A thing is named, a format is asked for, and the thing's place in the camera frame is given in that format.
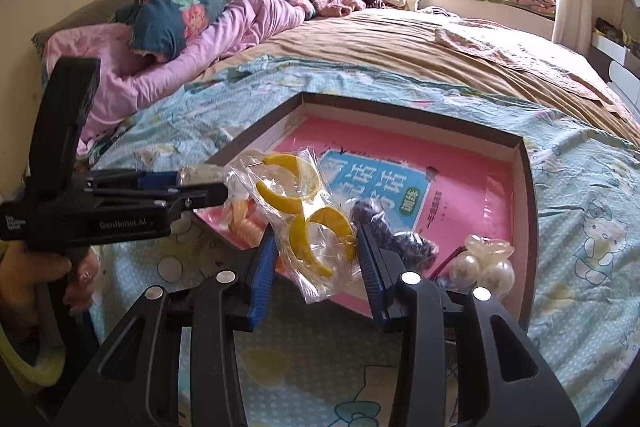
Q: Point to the dark blue bead bag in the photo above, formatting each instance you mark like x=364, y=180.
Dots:
x=417, y=253

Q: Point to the hello kitty bed sheet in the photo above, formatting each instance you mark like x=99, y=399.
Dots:
x=307, y=365

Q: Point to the cream hair claw clip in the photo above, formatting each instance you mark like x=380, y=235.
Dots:
x=201, y=174

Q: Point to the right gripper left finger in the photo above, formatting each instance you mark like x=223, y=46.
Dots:
x=133, y=378

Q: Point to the pearl hair ornament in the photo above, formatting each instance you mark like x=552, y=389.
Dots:
x=483, y=262

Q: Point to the left hand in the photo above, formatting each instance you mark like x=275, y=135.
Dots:
x=22, y=271

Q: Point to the white dressing table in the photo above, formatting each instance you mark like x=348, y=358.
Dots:
x=616, y=64

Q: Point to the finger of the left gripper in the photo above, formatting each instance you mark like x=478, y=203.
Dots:
x=131, y=180
x=161, y=204

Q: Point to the tan bed blanket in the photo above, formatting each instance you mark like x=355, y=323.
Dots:
x=405, y=43

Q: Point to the pink quilt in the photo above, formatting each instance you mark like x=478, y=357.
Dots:
x=133, y=79

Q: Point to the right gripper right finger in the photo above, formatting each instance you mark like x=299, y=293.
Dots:
x=502, y=378

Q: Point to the blue floral pillow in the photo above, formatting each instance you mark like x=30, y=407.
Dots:
x=163, y=28

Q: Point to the pink book in tray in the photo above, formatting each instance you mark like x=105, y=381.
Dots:
x=314, y=231

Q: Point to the dark shallow box tray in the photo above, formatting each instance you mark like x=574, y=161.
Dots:
x=442, y=177

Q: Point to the yellow rings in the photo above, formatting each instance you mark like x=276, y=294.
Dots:
x=305, y=216

